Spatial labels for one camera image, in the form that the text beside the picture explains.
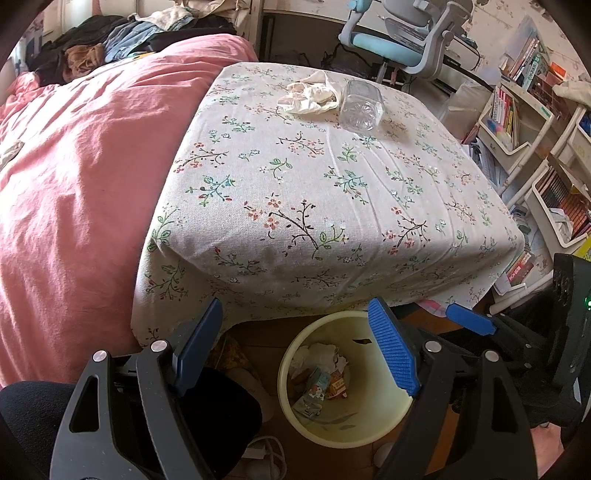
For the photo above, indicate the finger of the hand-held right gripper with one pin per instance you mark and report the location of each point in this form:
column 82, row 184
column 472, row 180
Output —
column 471, row 319

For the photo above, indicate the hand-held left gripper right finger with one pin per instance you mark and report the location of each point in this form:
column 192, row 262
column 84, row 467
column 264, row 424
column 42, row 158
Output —
column 395, row 350

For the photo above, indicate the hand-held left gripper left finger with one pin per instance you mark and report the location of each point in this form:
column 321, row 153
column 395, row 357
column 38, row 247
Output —
column 198, row 341

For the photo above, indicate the red patterned wrapper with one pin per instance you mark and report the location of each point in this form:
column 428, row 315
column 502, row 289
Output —
column 338, row 386

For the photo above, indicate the white tissue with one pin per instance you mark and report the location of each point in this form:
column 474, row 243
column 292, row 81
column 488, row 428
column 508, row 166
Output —
column 318, row 355
column 309, row 94

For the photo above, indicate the panda print drink carton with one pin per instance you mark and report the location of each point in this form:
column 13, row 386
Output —
column 314, row 392

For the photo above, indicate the cream trash bin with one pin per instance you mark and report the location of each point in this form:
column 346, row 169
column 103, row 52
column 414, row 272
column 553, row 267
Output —
column 351, row 434

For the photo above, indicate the clear plastic bottle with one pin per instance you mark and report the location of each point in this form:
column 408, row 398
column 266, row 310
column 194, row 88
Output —
column 360, row 108

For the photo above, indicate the yellow patterned bag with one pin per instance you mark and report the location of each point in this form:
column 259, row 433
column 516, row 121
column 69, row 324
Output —
column 228, row 353

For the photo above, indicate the row of workbooks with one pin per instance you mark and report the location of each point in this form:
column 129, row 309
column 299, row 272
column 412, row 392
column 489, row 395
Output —
column 517, row 270

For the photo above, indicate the black cloth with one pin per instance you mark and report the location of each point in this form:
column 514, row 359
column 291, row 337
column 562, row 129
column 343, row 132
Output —
column 221, row 410

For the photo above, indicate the white tiered book cart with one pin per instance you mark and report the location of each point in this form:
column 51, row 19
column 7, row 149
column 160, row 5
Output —
column 540, row 207
column 526, row 147

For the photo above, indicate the row of brown books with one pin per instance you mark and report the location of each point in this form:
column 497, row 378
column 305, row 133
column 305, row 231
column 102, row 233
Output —
column 561, row 198

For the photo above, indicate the stack of loose papers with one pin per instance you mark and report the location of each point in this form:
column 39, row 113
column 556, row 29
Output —
column 485, row 166

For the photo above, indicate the floral tablecloth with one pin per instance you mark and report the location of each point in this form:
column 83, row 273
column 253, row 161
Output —
column 300, row 184

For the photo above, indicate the pack of coloured highlighters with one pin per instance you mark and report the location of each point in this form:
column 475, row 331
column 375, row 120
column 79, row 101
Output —
column 494, row 131

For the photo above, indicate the pink blanket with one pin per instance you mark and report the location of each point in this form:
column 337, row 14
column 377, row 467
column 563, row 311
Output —
column 92, row 184

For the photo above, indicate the row of colourful books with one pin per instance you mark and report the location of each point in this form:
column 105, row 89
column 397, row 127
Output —
column 503, row 110

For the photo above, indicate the white plastic bag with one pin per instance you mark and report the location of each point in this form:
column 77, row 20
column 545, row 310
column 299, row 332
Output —
column 466, row 106

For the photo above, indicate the row of shelf books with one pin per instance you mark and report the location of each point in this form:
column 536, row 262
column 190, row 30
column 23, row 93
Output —
column 526, row 55

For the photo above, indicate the blue grey office chair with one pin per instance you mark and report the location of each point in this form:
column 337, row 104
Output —
column 383, row 46

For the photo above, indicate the pile of clothes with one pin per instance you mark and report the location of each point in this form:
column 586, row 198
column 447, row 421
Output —
column 115, row 37

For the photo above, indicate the beige cloth bag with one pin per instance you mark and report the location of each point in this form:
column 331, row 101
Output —
column 217, row 7

